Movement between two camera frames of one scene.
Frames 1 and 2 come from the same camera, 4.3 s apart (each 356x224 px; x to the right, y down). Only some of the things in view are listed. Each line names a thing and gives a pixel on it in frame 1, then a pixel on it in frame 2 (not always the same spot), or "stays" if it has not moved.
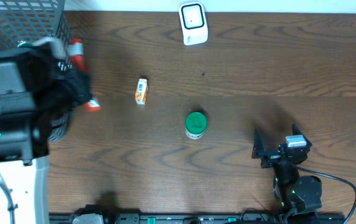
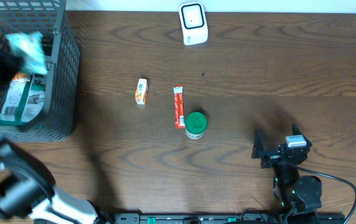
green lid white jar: (195, 125) stays
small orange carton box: (141, 91) stays
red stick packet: (75, 49) → (180, 122)
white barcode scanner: (193, 23) stays
